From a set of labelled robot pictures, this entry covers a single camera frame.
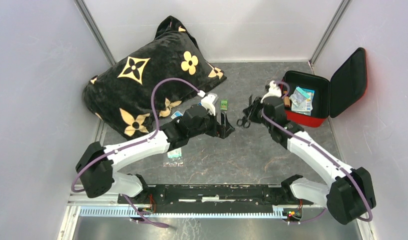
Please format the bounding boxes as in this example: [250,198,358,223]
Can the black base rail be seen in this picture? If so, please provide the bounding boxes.
[131,184,311,214]

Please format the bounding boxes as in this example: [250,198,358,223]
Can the blue white clear packet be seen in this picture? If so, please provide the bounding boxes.
[171,110,183,119]

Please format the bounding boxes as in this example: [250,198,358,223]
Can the blue white wipes pack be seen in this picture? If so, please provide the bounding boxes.
[298,87,315,101]

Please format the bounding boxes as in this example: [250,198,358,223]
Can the black handled scissors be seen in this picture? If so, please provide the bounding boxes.
[236,95,253,129]

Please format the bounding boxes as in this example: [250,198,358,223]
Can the teal plaster packet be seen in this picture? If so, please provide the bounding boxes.
[167,148,182,159]

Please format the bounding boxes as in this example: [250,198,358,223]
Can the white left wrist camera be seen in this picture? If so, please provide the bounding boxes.
[198,90,218,116]

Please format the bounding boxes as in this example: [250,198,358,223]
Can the white blue gauze packet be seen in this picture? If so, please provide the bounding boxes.
[291,100,313,116]

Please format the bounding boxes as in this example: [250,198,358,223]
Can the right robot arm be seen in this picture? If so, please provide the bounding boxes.
[243,96,376,225]

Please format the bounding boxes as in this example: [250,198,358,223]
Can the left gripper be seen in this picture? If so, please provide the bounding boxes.
[188,108,234,139]

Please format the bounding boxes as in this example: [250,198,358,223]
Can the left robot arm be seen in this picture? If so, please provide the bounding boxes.
[75,104,235,204]

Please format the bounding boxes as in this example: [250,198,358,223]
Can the red medicine kit case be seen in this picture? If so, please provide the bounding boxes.
[282,47,368,128]

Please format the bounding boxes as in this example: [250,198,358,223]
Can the small clear zip bag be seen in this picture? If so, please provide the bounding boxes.
[289,87,311,106]

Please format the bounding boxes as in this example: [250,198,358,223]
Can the brown bottle orange cap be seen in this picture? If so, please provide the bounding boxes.
[283,95,291,110]

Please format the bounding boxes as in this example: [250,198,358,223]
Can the small green packet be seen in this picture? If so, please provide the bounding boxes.
[220,99,228,111]

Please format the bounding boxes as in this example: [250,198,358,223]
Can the black pillow with gold flowers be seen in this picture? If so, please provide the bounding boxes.
[82,16,226,140]

